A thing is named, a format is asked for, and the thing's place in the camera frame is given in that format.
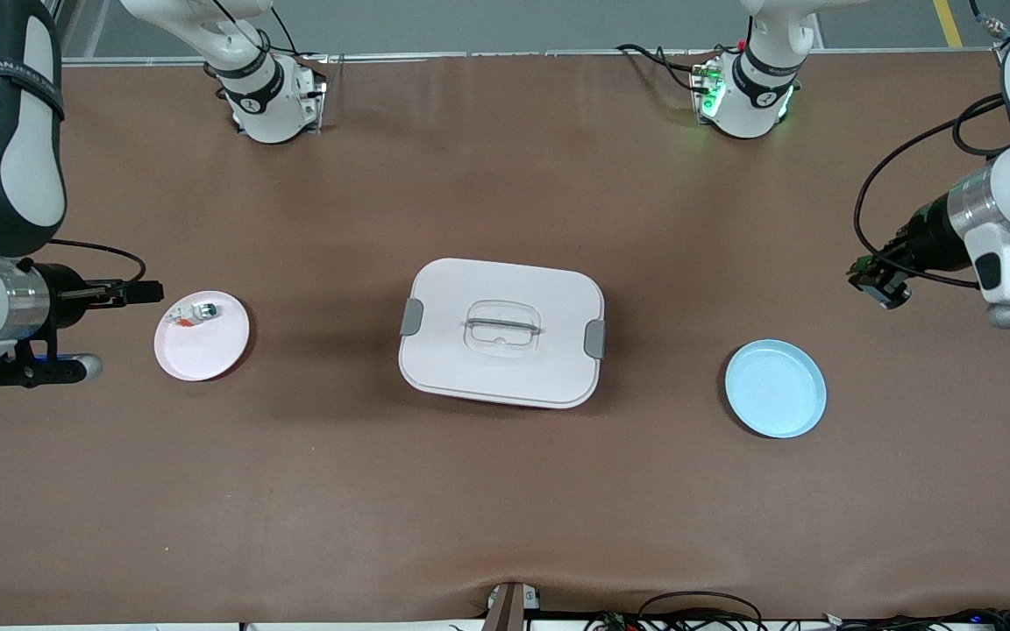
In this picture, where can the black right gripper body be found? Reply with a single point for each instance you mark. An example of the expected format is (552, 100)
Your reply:
(59, 293)

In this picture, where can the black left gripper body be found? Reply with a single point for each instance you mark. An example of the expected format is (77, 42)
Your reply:
(929, 234)

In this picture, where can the white lidded storage box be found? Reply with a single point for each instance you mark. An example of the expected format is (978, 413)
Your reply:
(505, 372)

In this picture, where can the pink round plate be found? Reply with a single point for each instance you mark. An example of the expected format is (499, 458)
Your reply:
(198, 359)

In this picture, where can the light blue round plate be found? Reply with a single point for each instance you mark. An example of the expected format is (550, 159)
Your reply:
(777, 390)

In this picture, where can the white green push-button switch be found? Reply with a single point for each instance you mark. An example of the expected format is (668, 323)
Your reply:
(204, 310)

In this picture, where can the silver table edge rail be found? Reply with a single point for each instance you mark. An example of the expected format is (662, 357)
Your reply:
(558, 54)

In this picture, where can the brown grey table bracket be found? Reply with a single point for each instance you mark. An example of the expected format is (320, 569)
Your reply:
(509, 609)

